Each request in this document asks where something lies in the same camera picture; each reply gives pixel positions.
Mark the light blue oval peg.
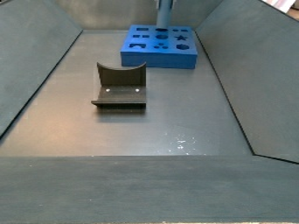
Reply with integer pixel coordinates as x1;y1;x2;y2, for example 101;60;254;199
155;0;174;29

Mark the blue shape-sorting board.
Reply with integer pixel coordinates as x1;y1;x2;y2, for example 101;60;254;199
120;24;198;69

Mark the black curved holder stand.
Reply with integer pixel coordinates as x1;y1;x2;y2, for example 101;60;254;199
91;64;146;107

